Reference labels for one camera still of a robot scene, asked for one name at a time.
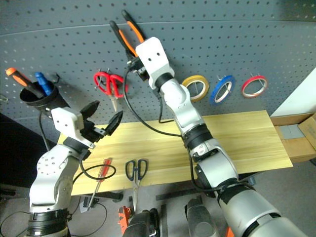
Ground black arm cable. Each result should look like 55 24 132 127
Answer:
122 68 223 198
39 110 117 186

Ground black table frame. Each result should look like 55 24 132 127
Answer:
71 172 258 203

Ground black cup holder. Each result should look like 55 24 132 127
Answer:
19 80 71 112

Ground orange and black screwdriver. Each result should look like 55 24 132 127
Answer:
5 67 45 99

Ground blue handled screwdriver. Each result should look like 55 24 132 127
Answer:
34 72 54 97

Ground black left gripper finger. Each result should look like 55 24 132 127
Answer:
106 110 124 137
81 100 101 122

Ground black and blue scissors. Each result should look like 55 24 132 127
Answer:
124 158 149 213

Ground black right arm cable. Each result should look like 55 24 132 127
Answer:
122 68 223 198

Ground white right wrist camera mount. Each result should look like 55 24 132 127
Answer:
135 37 175 90

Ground red tape roll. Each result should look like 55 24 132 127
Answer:
240 75 269 99

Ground blue tape roll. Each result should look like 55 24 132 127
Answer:
209 75 236 107

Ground brown cardboard box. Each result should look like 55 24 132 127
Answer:
271 113 316 163

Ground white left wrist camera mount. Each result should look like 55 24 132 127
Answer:
50 107 96 149

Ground black floor cable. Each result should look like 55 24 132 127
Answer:
0 196 109 237

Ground red handled scissors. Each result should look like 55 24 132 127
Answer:
93 71 129 112

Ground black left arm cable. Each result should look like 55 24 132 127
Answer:
39 110 117 186

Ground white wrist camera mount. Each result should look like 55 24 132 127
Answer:
50 107 96 149
135 37 175 90

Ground red handled screwdriver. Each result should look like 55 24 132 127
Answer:
87 158 113 211

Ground white panel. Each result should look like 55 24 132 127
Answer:
270 66 316 118

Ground grey pegboard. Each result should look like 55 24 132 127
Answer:
0 0 316 144

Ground yellow tape roll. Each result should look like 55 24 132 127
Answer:
181 75 210 103

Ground orange and black pliers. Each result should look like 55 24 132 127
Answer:
109 9 146 65

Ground dark rounded shape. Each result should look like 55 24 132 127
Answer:
184 197 219 237
122 208 161 237

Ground orange object on floor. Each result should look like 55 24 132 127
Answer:
118 205 132 235

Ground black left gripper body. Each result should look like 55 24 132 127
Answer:
79 118 110 144

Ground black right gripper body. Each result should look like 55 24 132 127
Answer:
127 56 151 83

